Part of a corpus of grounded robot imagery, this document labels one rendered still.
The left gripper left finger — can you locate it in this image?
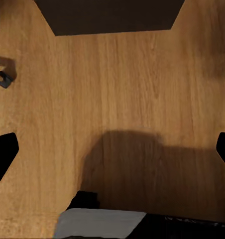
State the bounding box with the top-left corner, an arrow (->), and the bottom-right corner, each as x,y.
0,132 -> 19,181

